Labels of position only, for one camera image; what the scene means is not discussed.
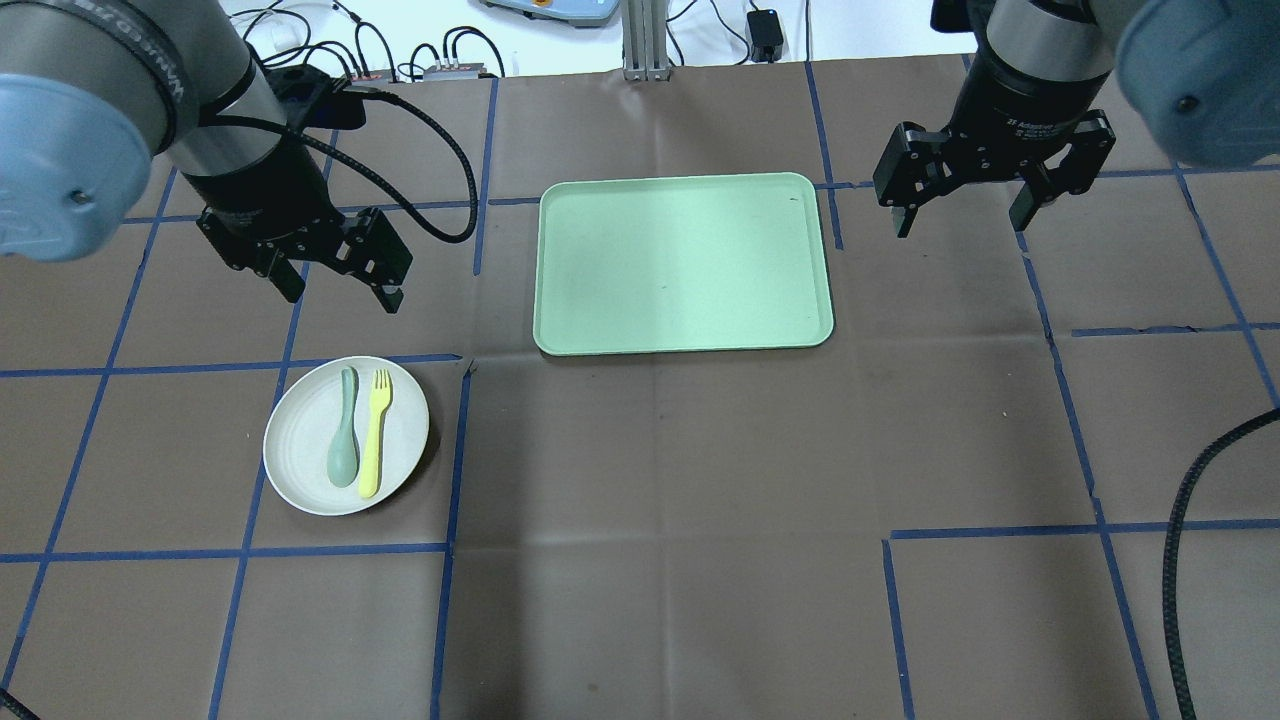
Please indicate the yellow plastic fork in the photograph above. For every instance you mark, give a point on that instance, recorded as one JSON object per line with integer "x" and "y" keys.
{"x": 378, "y": 403}

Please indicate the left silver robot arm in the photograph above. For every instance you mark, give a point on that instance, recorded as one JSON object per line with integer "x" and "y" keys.
{"x": 93, "y": 91}

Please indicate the white round plate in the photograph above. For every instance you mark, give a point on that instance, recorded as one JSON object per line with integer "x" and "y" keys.
{"x": 303, "y": 423}

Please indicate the light green tray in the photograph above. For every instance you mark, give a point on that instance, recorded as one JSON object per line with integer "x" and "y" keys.
{"x": 681, "y": 264}

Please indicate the blue teach pendant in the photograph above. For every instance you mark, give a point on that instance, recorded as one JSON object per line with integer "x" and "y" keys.
{"x": 575, "y": 13}

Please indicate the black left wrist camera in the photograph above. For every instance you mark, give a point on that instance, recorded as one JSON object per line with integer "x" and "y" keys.
{"x": 310, "y": 97}

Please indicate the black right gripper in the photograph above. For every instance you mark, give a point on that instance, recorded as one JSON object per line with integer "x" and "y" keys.
{"x": 1030, "y": 100}

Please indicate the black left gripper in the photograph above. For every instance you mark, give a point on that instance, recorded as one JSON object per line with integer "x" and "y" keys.
{"x": 262, "y": 195}

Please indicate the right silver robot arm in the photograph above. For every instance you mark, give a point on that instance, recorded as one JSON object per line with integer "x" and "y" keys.
{"x": 1202, "y": 75}

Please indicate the aluminium frame post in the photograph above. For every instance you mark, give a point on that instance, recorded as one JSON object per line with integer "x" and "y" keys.
{"x": 644, "y": 53}

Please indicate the green plastic spoon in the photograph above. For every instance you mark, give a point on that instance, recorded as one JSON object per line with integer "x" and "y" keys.
{"x": 342, "y": 458}

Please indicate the black power adapter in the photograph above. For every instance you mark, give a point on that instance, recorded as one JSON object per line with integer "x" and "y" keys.
{"x": 766, "y": 38}

